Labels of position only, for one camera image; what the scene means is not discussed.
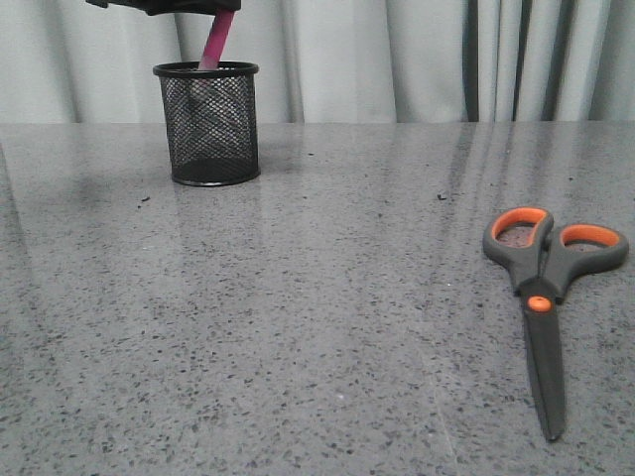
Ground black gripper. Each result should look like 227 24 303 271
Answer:
86 0 241 16

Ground pink pen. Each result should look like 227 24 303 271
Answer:
190 9 236 105

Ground grey orange scissors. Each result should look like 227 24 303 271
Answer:
482 207 629 441

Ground black mesh pen holder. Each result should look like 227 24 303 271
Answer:
153 61 260 186

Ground grey curtain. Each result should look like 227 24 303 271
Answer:
1 1 634 123

